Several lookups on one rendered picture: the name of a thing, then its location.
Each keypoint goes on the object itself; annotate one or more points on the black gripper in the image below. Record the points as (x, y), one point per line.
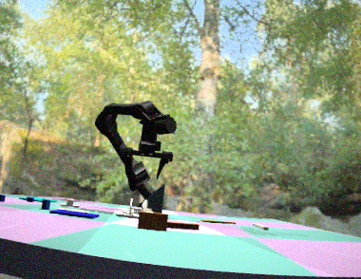
(128, 152)

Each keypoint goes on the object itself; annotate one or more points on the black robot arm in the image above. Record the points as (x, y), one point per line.
(151, 124)

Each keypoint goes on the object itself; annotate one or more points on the small blue cube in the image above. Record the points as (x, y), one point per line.
(45, 204)

